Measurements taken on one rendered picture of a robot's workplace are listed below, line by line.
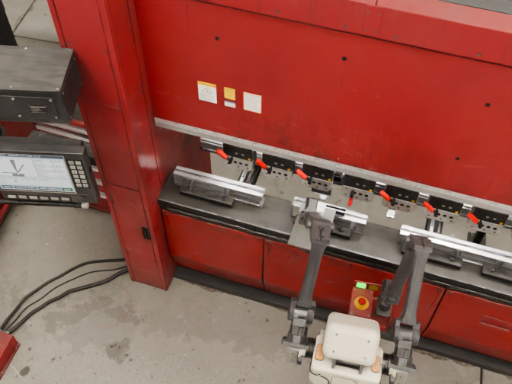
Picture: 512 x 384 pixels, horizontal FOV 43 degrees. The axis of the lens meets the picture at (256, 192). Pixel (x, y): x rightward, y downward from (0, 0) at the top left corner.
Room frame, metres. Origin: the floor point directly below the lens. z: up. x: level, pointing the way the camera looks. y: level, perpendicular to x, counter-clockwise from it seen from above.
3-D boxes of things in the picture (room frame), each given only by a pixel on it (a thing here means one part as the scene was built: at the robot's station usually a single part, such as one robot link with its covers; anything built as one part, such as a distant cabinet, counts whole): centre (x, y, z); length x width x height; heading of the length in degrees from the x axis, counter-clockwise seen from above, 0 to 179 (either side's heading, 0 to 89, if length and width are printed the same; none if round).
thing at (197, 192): (2.08, 0.26, 0.89); 0.30 x 0.05 x 0.03; 72
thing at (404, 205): (1.84, -0.68, 1.26); 0.15 x 0.09 x 0.17; 72
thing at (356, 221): (1.94, -0.38, 0.92); 0.39 x 0.06 x 0.10; 72
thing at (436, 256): (1.72, -0.89, 0.89); 0.30 x 0.05 x 0.03; 72
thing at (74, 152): (1.84, 0.95, 1.42); 0.45 x 0.12 x 0.36; 87
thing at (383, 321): (1.51, -0.58, 0.75); 0.20 x 0.16 x 0.18; 79
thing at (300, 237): (1.81, -0.28, 1.00); 0.26 x 0.18 x 0.01; 162
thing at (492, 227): (1.72, -1.06, 1.26); 0.15 x 0.09 x 0.17; 72
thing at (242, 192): (2.12, 0.20, 0.92); 0.50 x 0.06 x 0.10; 72
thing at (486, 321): (1.49, -1.26, 0.59); 0.15 x 0.02 x 0.07; 72
